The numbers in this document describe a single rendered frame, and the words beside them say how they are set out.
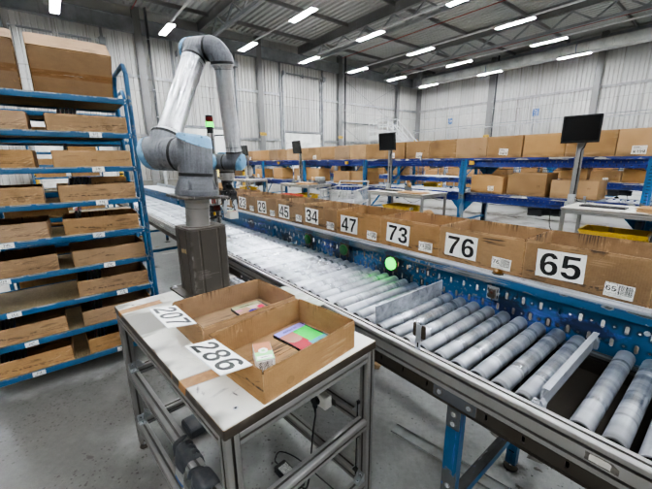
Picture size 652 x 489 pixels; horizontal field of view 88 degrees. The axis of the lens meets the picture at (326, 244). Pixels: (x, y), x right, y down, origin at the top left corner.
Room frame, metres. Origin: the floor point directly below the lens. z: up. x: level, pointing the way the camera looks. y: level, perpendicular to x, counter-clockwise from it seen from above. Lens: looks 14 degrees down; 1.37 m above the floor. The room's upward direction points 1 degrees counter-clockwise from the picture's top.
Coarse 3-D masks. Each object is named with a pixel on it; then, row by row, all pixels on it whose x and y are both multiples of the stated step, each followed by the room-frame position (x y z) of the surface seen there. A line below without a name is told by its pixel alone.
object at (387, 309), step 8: (440, 280) 1.50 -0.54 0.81; (424, 288) 1.42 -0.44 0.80; (432, 288) 1.45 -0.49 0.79; (440, 288) 1.50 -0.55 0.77; (400, 296) 1.32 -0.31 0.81; (408, 296) 1.35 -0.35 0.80; (416, 296) 1.38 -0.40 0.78; (424, 296) 1.42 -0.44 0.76; (432, 296) 1.46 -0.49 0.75; (384, 304) 1.25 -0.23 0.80; (392, 304) 1.28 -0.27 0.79; (400, 304) 1.31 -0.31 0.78; (408, 304) 1.35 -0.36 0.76; (416, 304) 1.38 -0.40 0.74; (376, 312) 1.22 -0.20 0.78; (384, 312) 1.25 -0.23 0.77; (392, 312) 1.28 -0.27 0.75; (400, 312) 1.31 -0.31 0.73; (376, 320) 1.22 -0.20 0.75
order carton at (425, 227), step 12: (384, 216) 1.90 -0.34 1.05; (396, 216) 2.01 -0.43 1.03; (408, 216) 2.09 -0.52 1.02; (420, 216) 2.05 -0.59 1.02; (432, 216) 1.99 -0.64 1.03; (444, 216) 1.93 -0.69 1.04; (384, 228) 1.90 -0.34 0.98; (420, 228) 1.71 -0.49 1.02; (432, 228) 1.66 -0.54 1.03; (384, 240) 1.90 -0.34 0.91; (420, 240) 1.71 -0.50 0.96; (432, 240) 1.65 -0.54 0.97; (420, 252) 1.70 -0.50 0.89; (432, 252) 1.65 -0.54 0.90
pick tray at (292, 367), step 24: (264, 312) 1.09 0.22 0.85; (288, 312) 1.17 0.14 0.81; (312, 312) 1.16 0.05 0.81; (336, 312) 1.08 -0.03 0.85; (216, 336) 0.95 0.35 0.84; (240, 336) 1.02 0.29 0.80; (264, 336) 1.09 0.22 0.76; (336, 336) 0.95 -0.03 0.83; (288, 360) 0.81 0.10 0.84; (312, 360) 0.87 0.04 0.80; (240, 384) 0.82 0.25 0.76; (264, 384) 0.75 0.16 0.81; (288, 384) 0.81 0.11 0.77
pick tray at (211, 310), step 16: (224, 288) 1.33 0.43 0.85; (240, 288) 1.38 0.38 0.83; (256, 288) 1.43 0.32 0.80; (272, 288) 1.36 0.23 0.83; (176, 304) 1.19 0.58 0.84; (192, 304) 1.23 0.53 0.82; (208, 304) 1.28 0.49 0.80; (224, 304) 1.32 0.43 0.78; (240, 304) 1.37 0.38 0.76; (272, 304) 1.16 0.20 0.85; (208, 320) 1.21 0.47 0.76; (224, 320) 1.03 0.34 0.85; (240, 320) 1.07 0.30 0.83; (192, 336) 1.05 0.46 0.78; (208, 336) 0.99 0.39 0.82
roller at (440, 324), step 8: (472, 304) 1.36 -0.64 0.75; (456, 312) 1.28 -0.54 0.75; (464, 312) 1.30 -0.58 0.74; (472, 312) 1.33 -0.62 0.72; (440, 320) 1.21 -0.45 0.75; (448, 320) 1.22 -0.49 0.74; (456, 320) 1.25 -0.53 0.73; (432, 328) 1.16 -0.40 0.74; (440, 328) 1.18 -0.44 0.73; (408, 336) 1.09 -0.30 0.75
